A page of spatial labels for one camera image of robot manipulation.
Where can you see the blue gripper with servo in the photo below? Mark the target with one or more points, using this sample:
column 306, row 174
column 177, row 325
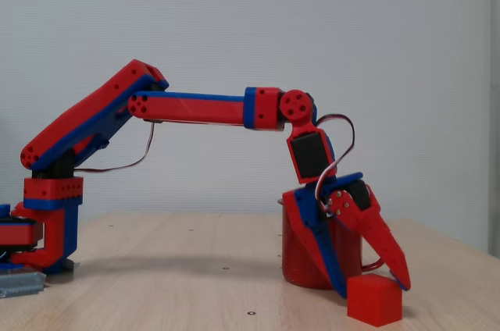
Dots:
column 348, row 211

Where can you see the red cube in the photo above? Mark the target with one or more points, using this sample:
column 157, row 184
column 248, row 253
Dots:
column 371, row 301

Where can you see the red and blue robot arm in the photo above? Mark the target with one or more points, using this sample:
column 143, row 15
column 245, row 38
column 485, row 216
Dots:
column 195, row 108

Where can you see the red enamel mug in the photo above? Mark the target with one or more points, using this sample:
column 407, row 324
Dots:
column 297, row 260

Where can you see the grey metal table clamp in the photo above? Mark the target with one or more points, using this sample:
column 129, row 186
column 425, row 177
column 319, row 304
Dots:
column 21, row 284

